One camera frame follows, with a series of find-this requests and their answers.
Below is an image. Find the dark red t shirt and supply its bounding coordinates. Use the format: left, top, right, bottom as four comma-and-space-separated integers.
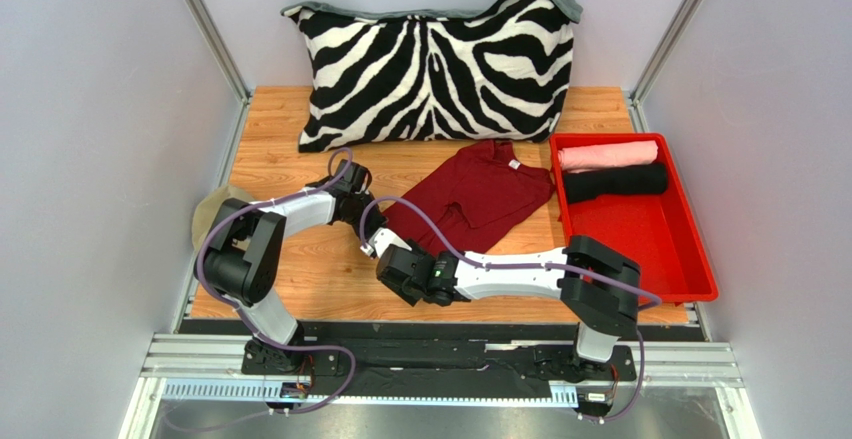
402, 140, 555, 253

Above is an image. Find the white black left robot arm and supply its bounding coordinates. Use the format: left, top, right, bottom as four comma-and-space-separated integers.
196, 160, 387, 354

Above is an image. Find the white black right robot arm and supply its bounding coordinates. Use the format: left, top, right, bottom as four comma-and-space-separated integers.
365, 229, 641, 364

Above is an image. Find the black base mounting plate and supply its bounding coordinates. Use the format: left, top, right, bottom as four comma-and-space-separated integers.
241, 321, 639, 399

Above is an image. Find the zebra print pillow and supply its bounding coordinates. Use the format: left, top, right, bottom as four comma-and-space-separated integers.
282, 0, 583, 153

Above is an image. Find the beige baseball cap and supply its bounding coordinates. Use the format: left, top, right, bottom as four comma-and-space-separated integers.
191, 184, 255, 253

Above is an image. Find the rolled black t shirt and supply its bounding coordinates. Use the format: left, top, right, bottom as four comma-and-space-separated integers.
562, 163, 669, 204

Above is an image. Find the rolled pink t shirt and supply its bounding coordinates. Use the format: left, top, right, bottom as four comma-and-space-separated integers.
557, 141, 659, 172

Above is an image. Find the red plastic tray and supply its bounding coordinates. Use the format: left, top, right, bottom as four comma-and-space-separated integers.
549, 133, 718, 304

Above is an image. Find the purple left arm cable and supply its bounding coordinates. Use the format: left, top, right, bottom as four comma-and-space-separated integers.
194, 146, 357, 416

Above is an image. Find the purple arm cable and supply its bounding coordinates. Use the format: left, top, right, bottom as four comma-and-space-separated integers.
357, 195, 663, 422
194, 146, 357, 416

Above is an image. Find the left aluminium corner post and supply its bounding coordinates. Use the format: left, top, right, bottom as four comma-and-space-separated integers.
185, 0, 252, 105

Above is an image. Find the aluminium corner post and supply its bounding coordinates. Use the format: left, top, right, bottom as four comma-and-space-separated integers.
185, 0, 252, 105
630, 0, 703, 104

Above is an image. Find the aluminium frame rail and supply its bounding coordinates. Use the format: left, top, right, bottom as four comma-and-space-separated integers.
141, 334, 743, 407

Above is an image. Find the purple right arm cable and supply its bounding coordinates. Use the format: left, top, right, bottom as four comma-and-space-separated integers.
357, 195, 663, 422

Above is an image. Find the right aluminium corner post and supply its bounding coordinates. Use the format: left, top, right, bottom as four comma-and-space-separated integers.
630, 0, 703, 104

